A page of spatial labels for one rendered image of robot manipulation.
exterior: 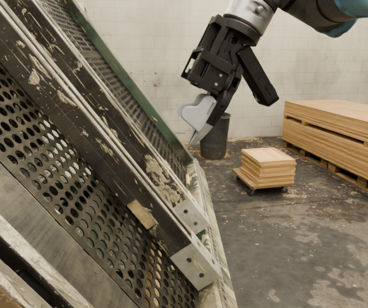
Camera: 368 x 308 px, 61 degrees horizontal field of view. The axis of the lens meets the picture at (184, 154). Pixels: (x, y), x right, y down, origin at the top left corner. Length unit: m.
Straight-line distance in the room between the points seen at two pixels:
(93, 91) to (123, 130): 0.14
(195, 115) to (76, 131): 0.29
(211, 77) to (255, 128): 5.60
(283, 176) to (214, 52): 3.15
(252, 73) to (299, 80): 5.83
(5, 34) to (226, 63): 0.44
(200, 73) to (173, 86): 4.99
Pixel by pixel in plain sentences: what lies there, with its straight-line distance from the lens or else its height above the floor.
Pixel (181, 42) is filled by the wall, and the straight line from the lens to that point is 5.53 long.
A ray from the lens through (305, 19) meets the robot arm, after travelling 0.60.
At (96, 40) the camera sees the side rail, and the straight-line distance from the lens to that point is 1.71.
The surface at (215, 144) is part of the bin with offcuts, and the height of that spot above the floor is 0.23.
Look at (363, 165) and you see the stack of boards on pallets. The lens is 4.13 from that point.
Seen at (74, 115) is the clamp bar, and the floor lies 1.34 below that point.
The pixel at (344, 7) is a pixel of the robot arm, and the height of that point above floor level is 1.52.
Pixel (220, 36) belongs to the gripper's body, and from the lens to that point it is 0.54.
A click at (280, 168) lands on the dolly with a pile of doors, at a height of 0.31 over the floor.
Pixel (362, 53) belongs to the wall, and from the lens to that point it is 7.13.
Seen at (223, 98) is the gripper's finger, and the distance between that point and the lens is 0.52.
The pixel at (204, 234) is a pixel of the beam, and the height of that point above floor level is 0.91.
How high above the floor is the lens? 1.46
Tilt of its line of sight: 17 degrees down
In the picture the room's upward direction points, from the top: straight up
